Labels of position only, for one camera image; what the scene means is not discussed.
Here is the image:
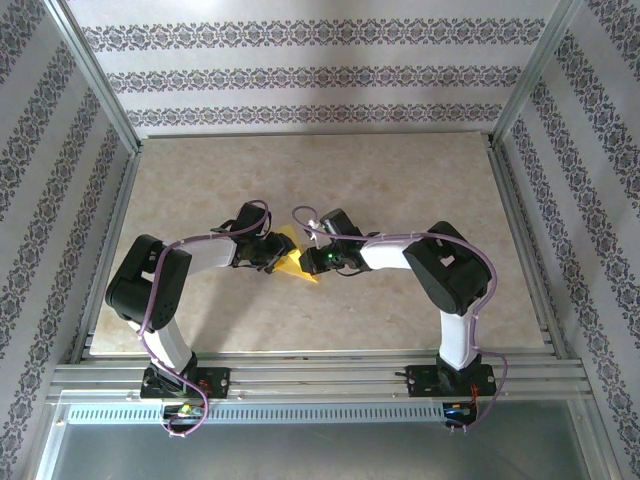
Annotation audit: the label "yellow paper sheet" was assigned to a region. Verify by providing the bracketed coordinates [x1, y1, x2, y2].
[272, 224, 321, 285]

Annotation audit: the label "grey metal sheet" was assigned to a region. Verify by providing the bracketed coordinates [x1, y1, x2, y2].
[32, 422, 609, 480]

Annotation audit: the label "aluminium mounting rails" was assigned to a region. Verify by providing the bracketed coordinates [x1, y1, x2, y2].
[47, 349, 589, 404]

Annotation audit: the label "small circuit board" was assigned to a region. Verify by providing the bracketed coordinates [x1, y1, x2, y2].
[164, 403, 206, 421]
[444, 402, 479, 421]

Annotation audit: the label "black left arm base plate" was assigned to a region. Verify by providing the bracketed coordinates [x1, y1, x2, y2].
[139, 366, 232, 401]

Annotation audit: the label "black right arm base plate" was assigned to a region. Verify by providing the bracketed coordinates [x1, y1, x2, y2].
[405, 363, 497, 399]

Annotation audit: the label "aluminium side rail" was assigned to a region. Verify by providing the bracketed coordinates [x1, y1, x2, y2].
[69, 149, 141, 364]
[487, 139, 569, 359]

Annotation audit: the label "grey slotted cable duct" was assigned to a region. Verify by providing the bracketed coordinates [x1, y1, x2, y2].
[65, 403, 481, 425]

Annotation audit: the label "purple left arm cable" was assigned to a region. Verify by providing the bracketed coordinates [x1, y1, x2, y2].
[135, 199, 272, 440]

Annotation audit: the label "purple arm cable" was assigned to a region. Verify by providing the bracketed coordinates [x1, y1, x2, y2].
[135, 199, 272, 440]
[291, 205, 510, 435]

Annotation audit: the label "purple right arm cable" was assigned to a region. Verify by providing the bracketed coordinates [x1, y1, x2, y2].
[291, 205, 510, 435]

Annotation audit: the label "aluminium frame post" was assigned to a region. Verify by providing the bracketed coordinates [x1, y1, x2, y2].
[489, 0, 584, 146]
[42, 0, 144, 156]

